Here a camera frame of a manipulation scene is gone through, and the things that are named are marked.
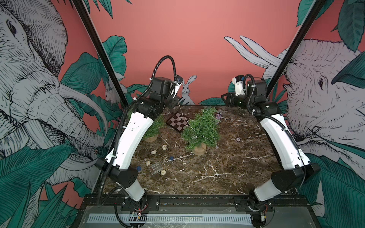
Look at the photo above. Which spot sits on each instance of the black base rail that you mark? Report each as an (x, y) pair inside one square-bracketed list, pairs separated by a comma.
[(240, 203)]

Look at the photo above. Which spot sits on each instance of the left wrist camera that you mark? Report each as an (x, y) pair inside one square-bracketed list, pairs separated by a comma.
[(177, 84)]

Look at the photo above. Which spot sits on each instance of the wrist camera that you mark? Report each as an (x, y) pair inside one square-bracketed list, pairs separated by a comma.
[(177, 84), (239, 85)]

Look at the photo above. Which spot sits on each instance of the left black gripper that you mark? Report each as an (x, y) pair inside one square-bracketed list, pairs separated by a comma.
[(175, 100)]

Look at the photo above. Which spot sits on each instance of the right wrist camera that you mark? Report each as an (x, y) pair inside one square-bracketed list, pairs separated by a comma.
[(239, 85)]

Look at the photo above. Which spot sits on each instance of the brown checkered chess board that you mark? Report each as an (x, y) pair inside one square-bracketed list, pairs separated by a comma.
[(178, 122)]

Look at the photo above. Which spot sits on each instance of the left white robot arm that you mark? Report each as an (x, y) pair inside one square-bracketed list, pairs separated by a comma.
[(116, 165)]

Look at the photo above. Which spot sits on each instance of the white slotted cable duct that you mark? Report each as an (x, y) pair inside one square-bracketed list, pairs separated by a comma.
[(236, 219)]

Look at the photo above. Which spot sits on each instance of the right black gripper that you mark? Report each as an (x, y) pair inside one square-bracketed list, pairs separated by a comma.
[(232, 98)]

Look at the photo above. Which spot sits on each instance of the small christmas tree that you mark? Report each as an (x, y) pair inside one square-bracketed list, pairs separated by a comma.
[(202, 131), (154, 130)]

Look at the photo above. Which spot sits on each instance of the clear battery box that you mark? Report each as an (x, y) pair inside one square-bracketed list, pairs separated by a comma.
[(155, 168)]

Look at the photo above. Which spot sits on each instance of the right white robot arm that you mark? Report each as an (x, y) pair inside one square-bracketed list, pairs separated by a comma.
[(296, 167)]

